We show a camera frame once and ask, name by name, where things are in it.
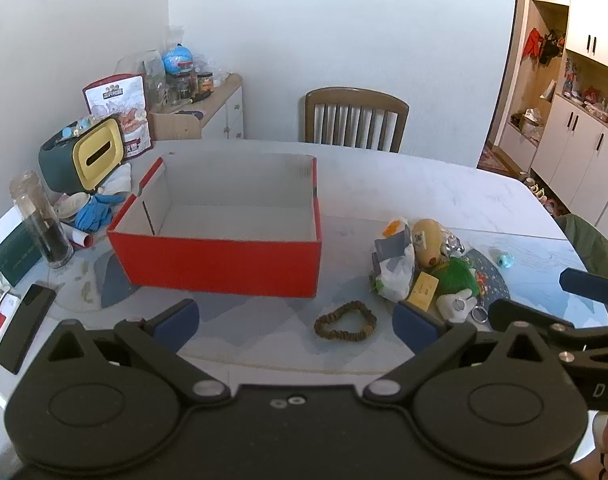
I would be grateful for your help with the yellow card box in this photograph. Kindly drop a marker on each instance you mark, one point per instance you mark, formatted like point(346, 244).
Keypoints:
point(424, 290)

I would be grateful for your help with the green plush toy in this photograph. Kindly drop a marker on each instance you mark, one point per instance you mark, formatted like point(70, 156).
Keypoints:
point(454, 275)

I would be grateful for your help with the clear glass bottle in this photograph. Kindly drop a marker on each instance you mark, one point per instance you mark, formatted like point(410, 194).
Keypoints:
point(49, 240)

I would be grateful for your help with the dark glass jar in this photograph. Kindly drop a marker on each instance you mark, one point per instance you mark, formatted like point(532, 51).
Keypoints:
point(179, 89)

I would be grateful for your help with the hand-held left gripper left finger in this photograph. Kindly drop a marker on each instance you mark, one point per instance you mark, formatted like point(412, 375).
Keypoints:
point(176, 321)

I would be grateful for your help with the white wall cabinet unit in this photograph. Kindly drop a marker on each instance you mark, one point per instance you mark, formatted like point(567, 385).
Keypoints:
point(599, 10)

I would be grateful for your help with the yellow plush toy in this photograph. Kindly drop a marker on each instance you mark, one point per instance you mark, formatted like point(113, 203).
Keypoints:
point(426, 240)

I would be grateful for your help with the dark blue oval pad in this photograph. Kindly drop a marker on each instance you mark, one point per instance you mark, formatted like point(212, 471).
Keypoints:
point(191, 113)

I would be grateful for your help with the green yellow tissue box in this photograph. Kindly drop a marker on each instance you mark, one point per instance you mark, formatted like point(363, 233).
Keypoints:
point(99, 152)

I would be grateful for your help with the dark blue round mat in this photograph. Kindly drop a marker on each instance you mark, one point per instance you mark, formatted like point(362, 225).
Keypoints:
point(494, 285)

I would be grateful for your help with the jar with orange label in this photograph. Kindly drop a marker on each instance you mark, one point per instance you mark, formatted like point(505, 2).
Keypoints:
point(205, 81)

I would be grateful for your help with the dark green box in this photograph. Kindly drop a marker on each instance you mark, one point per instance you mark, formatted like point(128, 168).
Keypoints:
point(14, 260)

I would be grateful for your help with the clear plastic bag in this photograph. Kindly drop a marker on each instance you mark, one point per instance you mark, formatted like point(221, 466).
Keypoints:
point(139, 72)

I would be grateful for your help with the blue globe ball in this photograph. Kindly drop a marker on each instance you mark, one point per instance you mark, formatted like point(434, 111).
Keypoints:
point(178, 59)

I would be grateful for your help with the brown hair scrunchie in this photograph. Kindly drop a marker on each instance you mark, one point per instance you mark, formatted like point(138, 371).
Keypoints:
point(321, 326)

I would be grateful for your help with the blue rubber gloves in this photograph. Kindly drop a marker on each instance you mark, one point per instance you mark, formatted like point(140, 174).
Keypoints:
point(91, 215)

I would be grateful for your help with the red snack bag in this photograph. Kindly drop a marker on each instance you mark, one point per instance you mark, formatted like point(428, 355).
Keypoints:
point(116, 95)

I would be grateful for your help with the black hanging bag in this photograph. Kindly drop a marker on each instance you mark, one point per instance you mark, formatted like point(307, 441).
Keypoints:
point(551, 49)

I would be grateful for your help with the wooden side cabinet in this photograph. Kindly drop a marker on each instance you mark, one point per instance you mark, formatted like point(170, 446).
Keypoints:
point(224, 110)

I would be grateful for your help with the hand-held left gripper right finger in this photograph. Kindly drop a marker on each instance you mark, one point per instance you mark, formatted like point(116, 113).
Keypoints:
point(414, 322)

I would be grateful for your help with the brown wooden chair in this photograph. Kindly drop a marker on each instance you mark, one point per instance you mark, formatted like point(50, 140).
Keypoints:
point(356, 96)

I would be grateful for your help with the red white paper roll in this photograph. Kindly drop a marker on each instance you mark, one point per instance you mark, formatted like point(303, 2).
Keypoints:
point(79, 236)

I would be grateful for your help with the black phone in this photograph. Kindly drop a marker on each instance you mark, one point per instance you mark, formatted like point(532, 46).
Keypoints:
point(21, 330)

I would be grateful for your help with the black yellow screwdriver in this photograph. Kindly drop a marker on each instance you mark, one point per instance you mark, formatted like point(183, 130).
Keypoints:
point(201, 96)

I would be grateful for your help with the red hanging garment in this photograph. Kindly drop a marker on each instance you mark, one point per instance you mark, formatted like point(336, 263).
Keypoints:
point(533, 44)

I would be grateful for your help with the small light blue roll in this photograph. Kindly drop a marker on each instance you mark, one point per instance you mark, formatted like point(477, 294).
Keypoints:
point(505, 259)

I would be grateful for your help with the row of shoes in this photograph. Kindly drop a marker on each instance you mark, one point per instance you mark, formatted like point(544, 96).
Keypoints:
point(539, 192)

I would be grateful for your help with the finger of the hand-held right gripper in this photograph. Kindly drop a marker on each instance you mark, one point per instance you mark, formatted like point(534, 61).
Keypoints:
point(591, 285)
point(524, 315)

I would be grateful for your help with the dark green chair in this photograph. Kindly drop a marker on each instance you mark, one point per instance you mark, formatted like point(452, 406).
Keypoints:
point(594, 250)

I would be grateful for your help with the white tissue paper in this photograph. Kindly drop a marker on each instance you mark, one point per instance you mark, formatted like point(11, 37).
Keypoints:
point(116, 180)

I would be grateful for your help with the white grey tissue packet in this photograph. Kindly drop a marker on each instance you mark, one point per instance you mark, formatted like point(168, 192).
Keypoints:
point(396, 272)

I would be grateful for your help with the beige round lid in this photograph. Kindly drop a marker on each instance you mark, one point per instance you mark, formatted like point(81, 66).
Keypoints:
point(71, 206)

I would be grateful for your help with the red cardboard box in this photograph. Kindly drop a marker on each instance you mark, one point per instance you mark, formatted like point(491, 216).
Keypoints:
point(219, 265)

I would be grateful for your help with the metal keyring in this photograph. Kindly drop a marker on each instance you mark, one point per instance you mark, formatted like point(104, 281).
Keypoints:
point(479, 316)

